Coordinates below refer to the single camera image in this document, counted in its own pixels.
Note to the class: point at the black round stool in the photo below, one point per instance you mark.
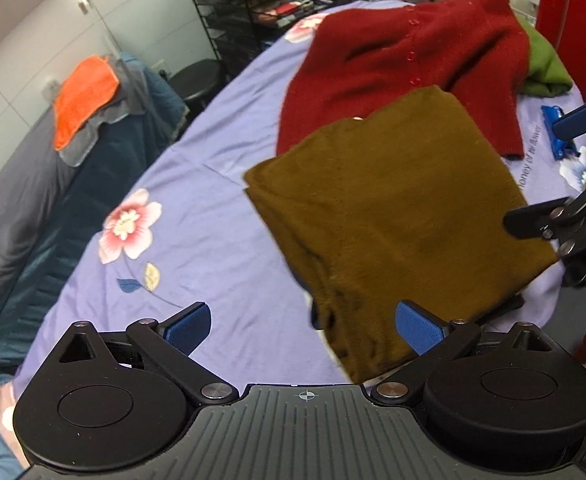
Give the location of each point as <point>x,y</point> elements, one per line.
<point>195,82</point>

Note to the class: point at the white wall hook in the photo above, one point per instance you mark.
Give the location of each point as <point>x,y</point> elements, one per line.
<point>81,1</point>

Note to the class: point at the teal quilt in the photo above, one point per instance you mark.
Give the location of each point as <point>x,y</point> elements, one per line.
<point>98,180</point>

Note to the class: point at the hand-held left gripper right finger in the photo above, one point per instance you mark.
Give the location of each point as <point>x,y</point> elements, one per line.
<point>415,332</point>

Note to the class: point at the dark grey bed sheet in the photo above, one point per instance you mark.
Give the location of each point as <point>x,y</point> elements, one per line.
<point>13,200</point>

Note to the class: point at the red cardigan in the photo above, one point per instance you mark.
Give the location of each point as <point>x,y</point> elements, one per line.
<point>373,60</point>

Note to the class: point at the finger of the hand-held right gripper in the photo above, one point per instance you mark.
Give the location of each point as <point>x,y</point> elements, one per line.
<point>575,122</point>
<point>530,220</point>

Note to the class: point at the orange cloth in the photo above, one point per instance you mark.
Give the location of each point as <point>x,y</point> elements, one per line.
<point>83,100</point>

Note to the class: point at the grey cloth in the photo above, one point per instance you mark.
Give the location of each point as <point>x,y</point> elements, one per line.
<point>110,115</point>

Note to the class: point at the purple floral blanket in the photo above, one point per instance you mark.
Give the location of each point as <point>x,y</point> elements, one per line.
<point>198,160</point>

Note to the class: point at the brown sweater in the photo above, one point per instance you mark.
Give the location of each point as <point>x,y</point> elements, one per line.
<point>398,200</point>

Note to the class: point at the green garment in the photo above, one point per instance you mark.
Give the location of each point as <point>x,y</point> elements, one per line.
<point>543,65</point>

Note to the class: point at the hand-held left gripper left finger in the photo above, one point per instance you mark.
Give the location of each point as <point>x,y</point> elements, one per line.
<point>189,329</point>

